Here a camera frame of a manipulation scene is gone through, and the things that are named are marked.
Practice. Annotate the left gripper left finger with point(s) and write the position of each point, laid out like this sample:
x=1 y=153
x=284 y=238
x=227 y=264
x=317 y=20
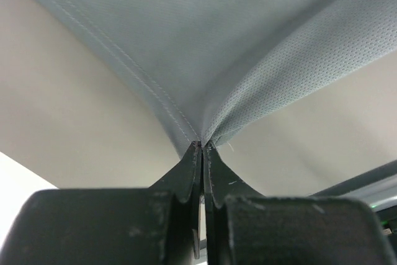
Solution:
x=155 y=225

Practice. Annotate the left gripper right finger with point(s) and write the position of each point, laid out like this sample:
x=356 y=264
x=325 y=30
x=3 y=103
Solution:
x=246 y=227

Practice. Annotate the dark grey t shirt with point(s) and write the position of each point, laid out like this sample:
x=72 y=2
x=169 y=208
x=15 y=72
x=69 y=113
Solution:
x=207 y=68

